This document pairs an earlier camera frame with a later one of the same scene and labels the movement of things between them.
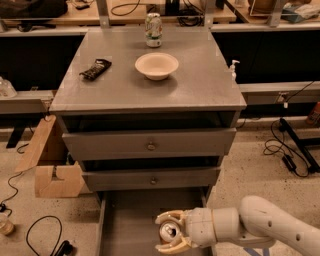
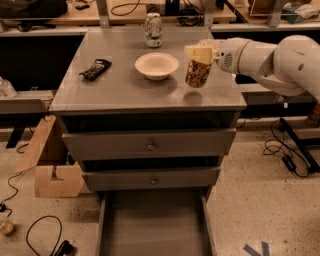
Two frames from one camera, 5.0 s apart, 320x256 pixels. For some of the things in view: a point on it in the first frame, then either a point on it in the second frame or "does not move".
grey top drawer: (152, 145) does not move
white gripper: (198, 226) -> (227, 57)
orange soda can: (169, 232) -> (197, 73)
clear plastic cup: (6, 225) does not move
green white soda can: (153, 29) does not move
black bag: (32, 9) does not move
